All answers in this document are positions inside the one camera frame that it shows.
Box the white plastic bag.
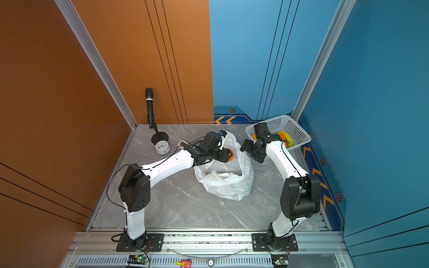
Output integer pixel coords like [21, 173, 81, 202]
[194, 132, 254, 201]

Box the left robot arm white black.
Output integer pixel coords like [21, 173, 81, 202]
[118, 130, 233, 241]

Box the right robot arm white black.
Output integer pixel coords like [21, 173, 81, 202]
[240, 122, 321, 251]

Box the small white digital timer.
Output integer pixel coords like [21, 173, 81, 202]
[178, 140, 187, 147]

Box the yellow banana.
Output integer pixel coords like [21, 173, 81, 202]
[278, 131, 293, 148]

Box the white plastic basket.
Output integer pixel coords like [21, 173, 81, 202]
[245, 115, 311, 151]

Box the round white gauge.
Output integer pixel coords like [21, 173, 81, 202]
[155, 140, 171, 155]

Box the black microphone on stand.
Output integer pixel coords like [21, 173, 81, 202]
[145, 88, 169, 145]

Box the circuit board right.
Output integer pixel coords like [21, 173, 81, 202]
[271, 258, 289, 268]

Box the green circuit board left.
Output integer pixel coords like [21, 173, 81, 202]
[126, 255, 150, 268]

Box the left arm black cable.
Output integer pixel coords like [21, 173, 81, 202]
[105, 137, 205, 212]

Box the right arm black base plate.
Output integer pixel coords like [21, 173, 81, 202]
[252, 233, 299, 252]

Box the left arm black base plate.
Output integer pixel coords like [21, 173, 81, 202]
[116, 233, 164, 253]

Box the red emergency switch box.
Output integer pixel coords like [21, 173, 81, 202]
[175, 259, 192, 268]

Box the aluminium front rail frame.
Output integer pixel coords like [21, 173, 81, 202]
[61, 229, 354, 268]

